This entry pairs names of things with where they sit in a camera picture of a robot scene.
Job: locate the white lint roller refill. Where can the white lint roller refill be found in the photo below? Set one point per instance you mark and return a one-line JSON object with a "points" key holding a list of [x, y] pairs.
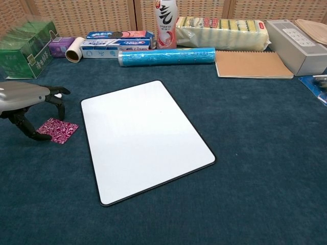
{"points": [[74, 51]]}

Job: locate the brown spiral notebook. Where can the brown spiral notebook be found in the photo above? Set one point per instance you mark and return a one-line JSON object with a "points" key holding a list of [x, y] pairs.
{"points": [[251, 65]]}

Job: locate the blue blister package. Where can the blue blister package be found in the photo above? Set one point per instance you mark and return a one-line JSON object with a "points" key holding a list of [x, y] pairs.
{"points": [[315, 86]]}

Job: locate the small white round disc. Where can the small white round disc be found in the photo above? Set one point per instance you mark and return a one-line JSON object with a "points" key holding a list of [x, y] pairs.
{"points": [[58, 95]]}

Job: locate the green tea box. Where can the green tea box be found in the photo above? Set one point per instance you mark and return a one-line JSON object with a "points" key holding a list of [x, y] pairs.
{"points": [[24, 54]]}

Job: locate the purple small box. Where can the purple small box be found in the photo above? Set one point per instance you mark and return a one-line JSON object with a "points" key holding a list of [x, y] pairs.
{"points": [[60, 46]]}

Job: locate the wicker folding screen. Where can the wicker folding screen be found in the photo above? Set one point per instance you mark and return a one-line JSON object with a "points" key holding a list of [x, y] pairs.
{"points": [[97, 15]]}

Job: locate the yellow sponge pack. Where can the yellow sponge pack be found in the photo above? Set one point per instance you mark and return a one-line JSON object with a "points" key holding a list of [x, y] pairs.
{"points": [[224, 34]]}

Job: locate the magenta patterned square card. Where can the magenta patterned square card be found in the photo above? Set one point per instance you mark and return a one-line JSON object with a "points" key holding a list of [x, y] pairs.
{"points": [[61, 128]]}

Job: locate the beige woven plate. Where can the beige woven plate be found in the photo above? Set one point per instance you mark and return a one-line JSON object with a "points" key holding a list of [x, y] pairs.
{"points": [[313, 30]]}

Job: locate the white pink drink bottle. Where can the white pink drink bottle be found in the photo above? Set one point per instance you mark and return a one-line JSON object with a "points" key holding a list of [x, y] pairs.
{"points": [[166, 25]]}

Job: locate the grey rectangular box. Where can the grey rectangular box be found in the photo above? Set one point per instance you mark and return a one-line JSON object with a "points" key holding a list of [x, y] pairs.
{"points": [[293, 48]]}

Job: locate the blue plastic wrap roll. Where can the blue plastic wrap roll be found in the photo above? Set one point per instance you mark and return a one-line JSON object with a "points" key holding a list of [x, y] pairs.
{"points": [[166, 57]]}

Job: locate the white blue toothpaste box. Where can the white blue toothpaste box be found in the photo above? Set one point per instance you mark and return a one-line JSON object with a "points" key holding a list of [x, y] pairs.
{"points": [[112, 48]]}

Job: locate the blue cookie package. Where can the blue cookie package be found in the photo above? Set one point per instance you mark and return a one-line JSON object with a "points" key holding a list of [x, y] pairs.
{"points": [[120, 34]]}

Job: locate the white board with black rim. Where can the white board with black rim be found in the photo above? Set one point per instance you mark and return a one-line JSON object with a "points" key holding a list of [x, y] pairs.
{"points": [[143, 137]]}

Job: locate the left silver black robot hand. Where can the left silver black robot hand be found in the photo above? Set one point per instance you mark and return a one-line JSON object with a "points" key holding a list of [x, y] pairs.
{"points": [[23, 95]]}

